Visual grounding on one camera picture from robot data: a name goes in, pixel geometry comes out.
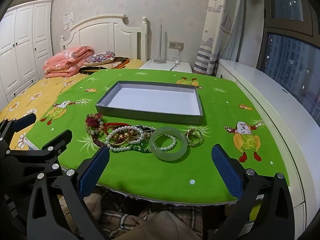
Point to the dark framed window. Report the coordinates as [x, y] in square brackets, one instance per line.
[287, 55]

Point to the pale green jade bangle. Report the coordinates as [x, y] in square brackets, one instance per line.
[170, 156]

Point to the white nightstand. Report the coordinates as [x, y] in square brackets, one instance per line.
[162, 66]

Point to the white wooden bed headboard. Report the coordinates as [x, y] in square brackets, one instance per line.
[110, 35]

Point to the white wall paper notices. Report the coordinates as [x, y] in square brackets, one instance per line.
[68, 20]

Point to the gold bangle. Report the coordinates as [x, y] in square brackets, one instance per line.
[120, 142]

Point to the red rose brooch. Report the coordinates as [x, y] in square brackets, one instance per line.
[91, 123]

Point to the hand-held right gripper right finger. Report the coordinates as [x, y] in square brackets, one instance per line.
[226, 172]

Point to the white wardrobe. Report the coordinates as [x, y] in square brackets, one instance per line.
[25, 42]

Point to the patterned round pillow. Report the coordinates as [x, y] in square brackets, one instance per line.
[100, 57]

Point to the green cartoon print cloth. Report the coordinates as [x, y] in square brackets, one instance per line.
[150, 177]

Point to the white windowsill cabinet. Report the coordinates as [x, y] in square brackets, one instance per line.
[275, 105]

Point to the white slim table lamp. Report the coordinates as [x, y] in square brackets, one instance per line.
[160, 42]

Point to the wall socket panel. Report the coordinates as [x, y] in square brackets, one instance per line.
[176, 45]

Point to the black jewelry piece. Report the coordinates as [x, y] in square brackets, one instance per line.
[147, 128]

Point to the grey shallow box tray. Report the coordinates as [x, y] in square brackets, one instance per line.
[155, 100]

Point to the folded pink floral blanket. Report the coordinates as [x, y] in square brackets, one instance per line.
[65, 62]

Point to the yellow daisy print bedsheet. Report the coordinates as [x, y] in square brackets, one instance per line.
[30, 97]

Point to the beige plaid blanket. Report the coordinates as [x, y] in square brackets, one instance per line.
[150, 220]

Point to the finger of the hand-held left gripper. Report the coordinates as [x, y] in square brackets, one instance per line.
[58, 142]
[25, 121]

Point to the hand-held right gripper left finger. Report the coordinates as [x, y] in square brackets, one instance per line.
[95, 170]

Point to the white power adapter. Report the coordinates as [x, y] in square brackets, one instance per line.
[176, 61]

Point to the striped curtain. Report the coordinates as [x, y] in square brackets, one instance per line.
[220, 17]

